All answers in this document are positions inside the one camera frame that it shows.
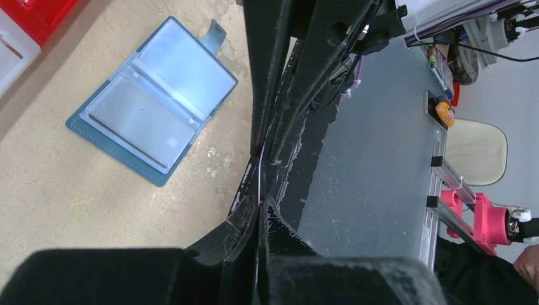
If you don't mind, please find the person hand in background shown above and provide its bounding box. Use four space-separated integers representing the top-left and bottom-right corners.
513 245 538 291

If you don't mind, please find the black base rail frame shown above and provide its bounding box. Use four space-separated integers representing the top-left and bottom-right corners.
227 37 342 236

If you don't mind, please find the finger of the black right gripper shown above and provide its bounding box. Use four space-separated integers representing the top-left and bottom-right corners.
243 0 292 157
268 1 379 163

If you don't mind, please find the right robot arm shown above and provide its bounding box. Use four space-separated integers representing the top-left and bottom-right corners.
240 1 515 162

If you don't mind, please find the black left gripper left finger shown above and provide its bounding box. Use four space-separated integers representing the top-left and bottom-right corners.
1 196 259 304

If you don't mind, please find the red plastic bin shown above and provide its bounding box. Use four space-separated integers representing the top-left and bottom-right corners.
1 0 79 47

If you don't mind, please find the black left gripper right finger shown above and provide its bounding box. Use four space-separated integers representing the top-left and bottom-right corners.
257 196 447 304

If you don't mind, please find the beige chair seat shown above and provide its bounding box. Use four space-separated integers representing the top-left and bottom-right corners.
445 119 508 187

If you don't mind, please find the blue card holder wallet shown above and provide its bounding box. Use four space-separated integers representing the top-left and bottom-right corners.
65 16 238 187

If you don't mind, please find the white plastic bin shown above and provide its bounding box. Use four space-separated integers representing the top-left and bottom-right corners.
1 10 41 97

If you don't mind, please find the pink clamp on rail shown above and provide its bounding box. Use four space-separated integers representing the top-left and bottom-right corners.
441 190 512 255

